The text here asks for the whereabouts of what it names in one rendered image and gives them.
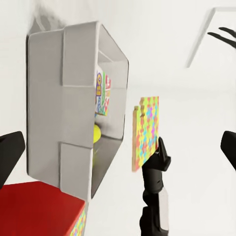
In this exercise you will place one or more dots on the tennis ball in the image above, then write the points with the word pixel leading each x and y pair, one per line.
pixel 97 134

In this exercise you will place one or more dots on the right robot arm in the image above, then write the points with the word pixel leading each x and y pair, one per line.
pixel 155 217

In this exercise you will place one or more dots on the jigsaw puzzle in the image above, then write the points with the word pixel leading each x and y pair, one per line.
pixel 77 230
pixel 144 131

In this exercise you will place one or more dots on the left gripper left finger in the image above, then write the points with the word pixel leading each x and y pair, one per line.
pixel 12 147

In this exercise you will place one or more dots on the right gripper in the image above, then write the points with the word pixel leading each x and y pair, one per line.
pixel 156 164

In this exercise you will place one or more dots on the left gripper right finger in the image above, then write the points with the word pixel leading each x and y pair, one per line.
pixel 228 146

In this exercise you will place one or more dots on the board game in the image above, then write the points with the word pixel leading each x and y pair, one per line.
pixel 103 86

